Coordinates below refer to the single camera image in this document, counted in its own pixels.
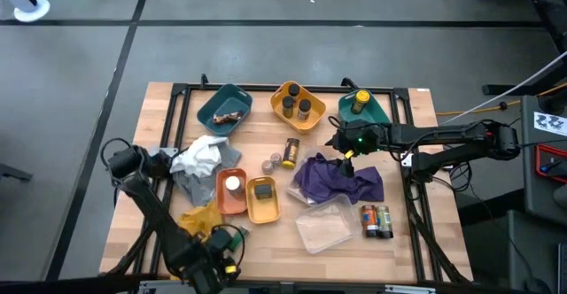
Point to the shiny foil spice packet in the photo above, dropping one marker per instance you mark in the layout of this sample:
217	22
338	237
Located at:
228	117

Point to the black table clamp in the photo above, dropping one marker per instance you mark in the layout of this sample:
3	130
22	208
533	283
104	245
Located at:
346	82
204	80

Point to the turquoise plastic bin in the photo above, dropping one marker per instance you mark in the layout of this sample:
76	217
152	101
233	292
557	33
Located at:
378	112

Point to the white-lid spice jar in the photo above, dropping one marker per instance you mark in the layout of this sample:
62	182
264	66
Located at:
233	183

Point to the small yellow plastic bin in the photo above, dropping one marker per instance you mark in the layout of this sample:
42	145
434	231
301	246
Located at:
263	212

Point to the black crossbar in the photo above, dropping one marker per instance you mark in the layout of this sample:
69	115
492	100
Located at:
66	285

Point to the spice jar matte black lid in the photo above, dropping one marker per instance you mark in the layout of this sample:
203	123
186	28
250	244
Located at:
293	89

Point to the white sticker black figures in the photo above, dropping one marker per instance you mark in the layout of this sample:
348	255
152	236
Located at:
549	123

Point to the black desk leg frame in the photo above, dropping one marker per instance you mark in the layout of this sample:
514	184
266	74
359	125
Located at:
547	6

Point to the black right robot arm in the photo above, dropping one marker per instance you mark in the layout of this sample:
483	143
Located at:
443	134

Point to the mustard yellow cloth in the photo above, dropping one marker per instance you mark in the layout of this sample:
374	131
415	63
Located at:
201	218

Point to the white cloth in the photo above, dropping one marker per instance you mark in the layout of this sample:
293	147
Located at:
199	157

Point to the red-framed device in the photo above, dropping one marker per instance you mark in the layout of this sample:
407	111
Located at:
538	161

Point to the black can yellow lid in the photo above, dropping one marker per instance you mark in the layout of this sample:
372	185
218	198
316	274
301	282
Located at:
291	152
361	101

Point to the rectangular black spice tin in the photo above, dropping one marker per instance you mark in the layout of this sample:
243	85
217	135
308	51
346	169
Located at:
263	191

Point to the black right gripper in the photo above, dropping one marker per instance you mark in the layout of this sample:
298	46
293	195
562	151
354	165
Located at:
367	136

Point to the grey cloth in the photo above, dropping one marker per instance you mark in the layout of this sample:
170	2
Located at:
199	192

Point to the black computer mouse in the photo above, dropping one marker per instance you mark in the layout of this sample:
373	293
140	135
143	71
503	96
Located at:
536	287

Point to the orange-label spice jar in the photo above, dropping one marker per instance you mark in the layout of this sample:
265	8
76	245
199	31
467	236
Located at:
369	218

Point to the large yellow plastic bin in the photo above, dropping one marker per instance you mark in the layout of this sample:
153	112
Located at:
315	116

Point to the purple cloth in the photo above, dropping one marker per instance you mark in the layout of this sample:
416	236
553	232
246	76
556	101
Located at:
319	179

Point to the black aluminium table frame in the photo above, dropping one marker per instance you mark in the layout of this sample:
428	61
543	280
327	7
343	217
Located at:
261	87

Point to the dark grey cabinet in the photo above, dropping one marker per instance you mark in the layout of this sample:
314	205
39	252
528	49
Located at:
531	241

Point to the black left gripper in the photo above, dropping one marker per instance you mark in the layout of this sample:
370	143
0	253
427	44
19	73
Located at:
220	241

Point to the dark teal plastic bin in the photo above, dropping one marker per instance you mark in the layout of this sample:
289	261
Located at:
221	103

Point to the small orange plastic bin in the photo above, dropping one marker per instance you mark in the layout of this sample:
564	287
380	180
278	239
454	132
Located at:
221	203

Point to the dark grey desk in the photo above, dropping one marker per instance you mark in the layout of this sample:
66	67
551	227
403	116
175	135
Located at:
528	188

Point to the green-label spice jar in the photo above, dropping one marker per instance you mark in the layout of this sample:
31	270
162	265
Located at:
384	221

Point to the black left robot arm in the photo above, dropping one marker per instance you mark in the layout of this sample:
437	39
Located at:
155	214

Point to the small jar silver lid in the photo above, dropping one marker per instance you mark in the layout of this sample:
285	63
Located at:
276	159
267	166

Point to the dark desk foot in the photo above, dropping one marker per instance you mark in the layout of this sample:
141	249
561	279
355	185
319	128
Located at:
13	172

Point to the white round stand base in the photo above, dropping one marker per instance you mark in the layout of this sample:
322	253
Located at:
42	7

